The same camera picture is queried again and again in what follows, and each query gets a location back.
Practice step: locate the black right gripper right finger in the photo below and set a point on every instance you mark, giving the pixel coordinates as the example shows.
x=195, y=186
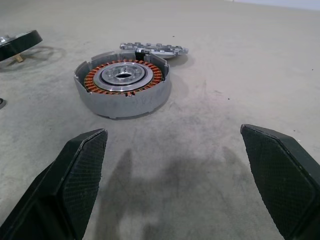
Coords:
x=280, y=175

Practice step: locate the small grey metal part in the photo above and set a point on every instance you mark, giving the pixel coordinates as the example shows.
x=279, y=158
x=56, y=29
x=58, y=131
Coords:
x=2, y=103

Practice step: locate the black round rotor part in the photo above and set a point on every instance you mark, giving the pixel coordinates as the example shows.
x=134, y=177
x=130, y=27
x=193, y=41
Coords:
x=15, y=47

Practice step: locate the grey motor stator housing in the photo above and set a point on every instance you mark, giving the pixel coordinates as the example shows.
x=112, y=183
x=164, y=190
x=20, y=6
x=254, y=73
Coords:
x=140, y=102

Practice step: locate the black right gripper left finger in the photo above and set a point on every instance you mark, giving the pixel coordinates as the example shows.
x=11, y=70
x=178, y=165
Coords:
x=75, y=180

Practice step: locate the silver motor cover plate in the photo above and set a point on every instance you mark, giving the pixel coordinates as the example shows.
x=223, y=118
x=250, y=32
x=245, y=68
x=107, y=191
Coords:
x=160, y=48

